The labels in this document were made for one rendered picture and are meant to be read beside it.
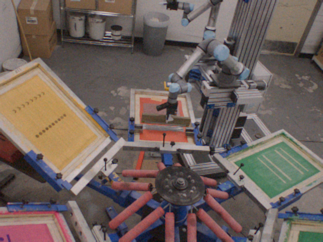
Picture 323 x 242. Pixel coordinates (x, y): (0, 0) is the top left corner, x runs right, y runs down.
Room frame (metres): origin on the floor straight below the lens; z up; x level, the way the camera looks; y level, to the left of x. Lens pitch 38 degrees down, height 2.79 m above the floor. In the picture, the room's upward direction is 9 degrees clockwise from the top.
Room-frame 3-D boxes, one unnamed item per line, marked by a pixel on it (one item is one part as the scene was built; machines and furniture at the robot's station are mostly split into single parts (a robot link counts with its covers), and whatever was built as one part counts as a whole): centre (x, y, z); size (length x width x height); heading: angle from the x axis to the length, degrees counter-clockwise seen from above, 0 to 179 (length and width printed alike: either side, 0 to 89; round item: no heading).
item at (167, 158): (1.78, -0.10, 1.02); 0.17 x 0.06 x 0.05; 9
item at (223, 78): (2.68, -0.53, 1.31); 0.15 x 0.15 x 0.10
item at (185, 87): (2.22, -0.13, 1.39); 0.11 x 0.11 x 0.08; 38
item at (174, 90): (2.15, -0.07, 1.39); 0.09 x 0.08 x 0.11; 128
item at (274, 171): (1.86, -0.88, 1.05); 1.08 x 0.61 x 0.23; 129
